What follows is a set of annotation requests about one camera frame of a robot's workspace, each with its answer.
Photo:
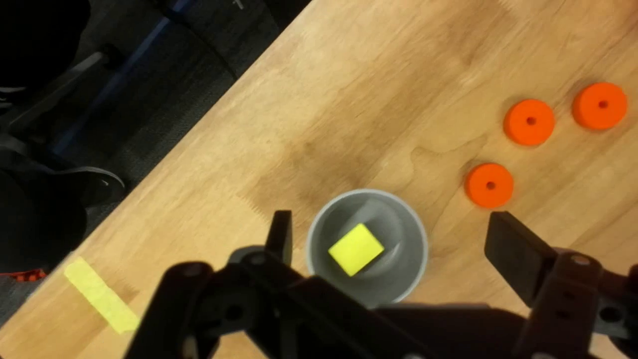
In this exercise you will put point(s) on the orange disc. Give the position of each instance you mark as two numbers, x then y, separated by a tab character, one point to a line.
601	105
529	121
489	185

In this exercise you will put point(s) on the yellow tape strip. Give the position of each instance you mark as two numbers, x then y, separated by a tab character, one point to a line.
100	295

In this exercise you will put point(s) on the yellow block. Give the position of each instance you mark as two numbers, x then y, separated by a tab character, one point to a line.
356	249

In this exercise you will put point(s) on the grey bowl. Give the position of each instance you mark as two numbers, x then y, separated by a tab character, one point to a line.
400	225

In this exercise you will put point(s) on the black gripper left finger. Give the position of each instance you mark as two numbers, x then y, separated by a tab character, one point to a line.
280	239

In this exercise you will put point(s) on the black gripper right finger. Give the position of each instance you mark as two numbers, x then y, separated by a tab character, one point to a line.
519	251

